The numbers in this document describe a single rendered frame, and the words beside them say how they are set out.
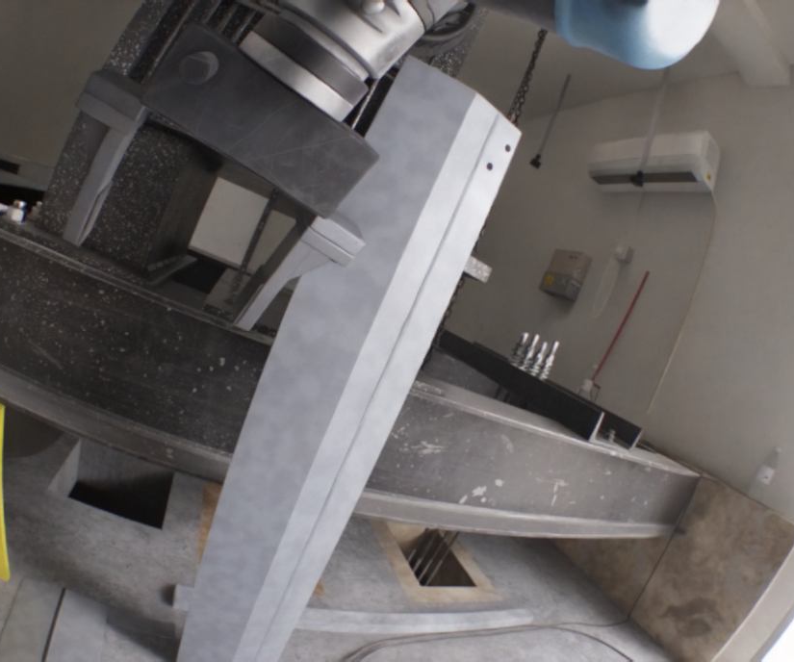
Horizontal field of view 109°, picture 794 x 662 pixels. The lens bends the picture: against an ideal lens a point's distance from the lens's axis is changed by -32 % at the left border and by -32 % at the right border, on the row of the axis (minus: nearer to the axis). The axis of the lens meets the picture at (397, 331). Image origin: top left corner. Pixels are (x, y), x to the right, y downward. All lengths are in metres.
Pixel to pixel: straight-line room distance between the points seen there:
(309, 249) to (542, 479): 0.85
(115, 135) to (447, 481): 0.79
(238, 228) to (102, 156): 3.67
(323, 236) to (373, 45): 0.12
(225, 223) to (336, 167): 3.69
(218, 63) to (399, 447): 0.68
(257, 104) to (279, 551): 0.55
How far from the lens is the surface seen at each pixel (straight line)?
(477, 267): 0.78
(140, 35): 0.64
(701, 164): 2.36
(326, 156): 0.24
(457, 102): 0.54
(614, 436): 1.18
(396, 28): 0.23
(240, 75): 0.23
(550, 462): 1.01
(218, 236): 3.93
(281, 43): 0.22
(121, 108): 0.25
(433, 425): 0.78
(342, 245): 0.27
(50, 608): 0.94
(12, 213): 0.69
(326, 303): 0.48
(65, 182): 0.69
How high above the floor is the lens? 0.78
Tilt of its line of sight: 5 degrees down
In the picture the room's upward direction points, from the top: 24 degrees clockwise
